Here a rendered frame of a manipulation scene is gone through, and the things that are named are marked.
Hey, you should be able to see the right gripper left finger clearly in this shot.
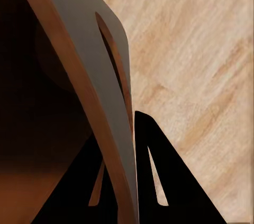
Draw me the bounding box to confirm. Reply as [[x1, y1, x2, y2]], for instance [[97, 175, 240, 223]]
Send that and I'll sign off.
[[31, 133, 118, 224]]

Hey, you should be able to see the trash can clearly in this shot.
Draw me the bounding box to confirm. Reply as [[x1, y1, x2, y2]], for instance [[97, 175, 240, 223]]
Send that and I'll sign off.
[[0, 0, 139, 224]]

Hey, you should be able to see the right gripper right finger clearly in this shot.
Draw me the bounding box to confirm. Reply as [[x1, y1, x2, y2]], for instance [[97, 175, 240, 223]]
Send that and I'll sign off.
[[134, 111, 227, 224]]

